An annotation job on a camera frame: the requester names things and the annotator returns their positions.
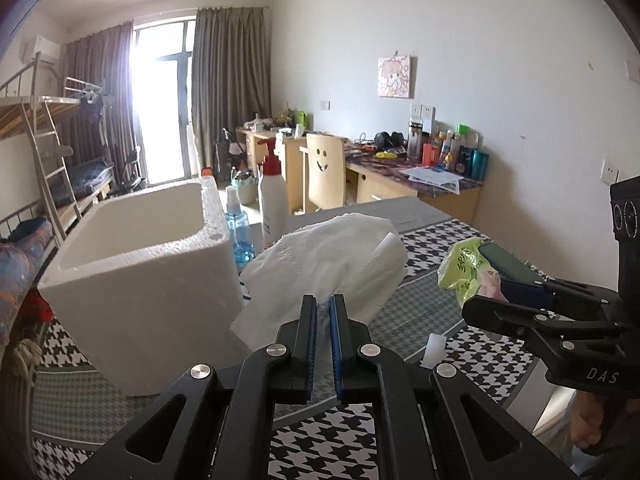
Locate brown curtain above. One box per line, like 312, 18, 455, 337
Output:
62, 22, 135, 186
191, 5, 273, 181

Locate row of toiletry bottles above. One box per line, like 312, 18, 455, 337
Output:
407, 117, 490, 181

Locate black folding chair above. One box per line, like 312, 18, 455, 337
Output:
117, 147, 146, 193

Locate blue spray bottle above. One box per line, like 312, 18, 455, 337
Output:
223, 185, 251, 266

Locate loose paper sheets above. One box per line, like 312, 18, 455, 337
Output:
400, 165, 463, 195

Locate houndstooth tablecloth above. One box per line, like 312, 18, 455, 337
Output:
30, 197, 576, 480

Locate long wooden desk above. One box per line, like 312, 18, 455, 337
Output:
235, 126, 485, 226

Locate metal bunk bed with ladder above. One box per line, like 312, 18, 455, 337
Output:
30, 77, 146, 241

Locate blue plaid mattress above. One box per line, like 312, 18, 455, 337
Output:
50, 165, 113, 208

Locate person's right hand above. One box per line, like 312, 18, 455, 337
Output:
570, 390, 621, 453

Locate white foam box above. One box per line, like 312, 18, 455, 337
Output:
37, 177, 251, 396

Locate hanging dark clothes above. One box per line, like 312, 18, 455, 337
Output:
80, 95, 108, 123

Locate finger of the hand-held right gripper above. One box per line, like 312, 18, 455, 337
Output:
500, 275, 621, 321
461, 294, 628, 376

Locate green plastic bag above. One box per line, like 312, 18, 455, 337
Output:
437, 238, 501, 306

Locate white pump lotion bottle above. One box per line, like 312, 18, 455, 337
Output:
257, 140, 289, 251

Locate blue plaid quilt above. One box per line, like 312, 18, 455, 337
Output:
0, 217, 56, 346

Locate wooden smiley face chair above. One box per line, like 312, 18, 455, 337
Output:
305, 132, 347, 211

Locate dark rectangular case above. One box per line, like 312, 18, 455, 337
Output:
477, 241, 548, 286

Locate white waste bin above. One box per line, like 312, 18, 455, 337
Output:
231, 170, 258, 206

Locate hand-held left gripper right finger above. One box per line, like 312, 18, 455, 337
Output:
327, 294, 583, 480

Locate white air conditioner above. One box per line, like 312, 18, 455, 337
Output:
22, 36, 63, 65

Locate white paper tissue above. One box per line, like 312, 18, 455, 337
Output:
230, 212, 408, 356

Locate glass balcony door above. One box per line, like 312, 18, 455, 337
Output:
132, 17, 197, 186

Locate red plastic bag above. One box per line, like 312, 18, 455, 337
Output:
22, 290, 53, 323

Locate beige cloth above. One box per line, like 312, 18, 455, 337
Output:
12, 337, 43, 378

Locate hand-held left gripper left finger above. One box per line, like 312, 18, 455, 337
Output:
70, 294, 321, 480

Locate wall poster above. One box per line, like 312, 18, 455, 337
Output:
377, 55, 413, 99

